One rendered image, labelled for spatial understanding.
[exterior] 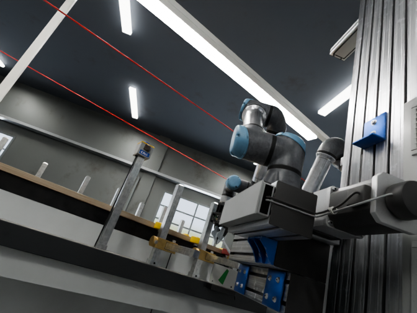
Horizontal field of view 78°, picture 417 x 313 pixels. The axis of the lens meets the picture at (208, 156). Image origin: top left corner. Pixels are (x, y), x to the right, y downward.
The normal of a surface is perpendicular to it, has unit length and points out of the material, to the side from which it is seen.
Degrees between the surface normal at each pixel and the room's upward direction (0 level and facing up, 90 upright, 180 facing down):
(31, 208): 90
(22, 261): 90
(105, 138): 90
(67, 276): 90
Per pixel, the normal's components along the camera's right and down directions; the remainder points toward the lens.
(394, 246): -0.93, -0.36
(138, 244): 0.57, -0.15
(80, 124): 0.22, -0.33
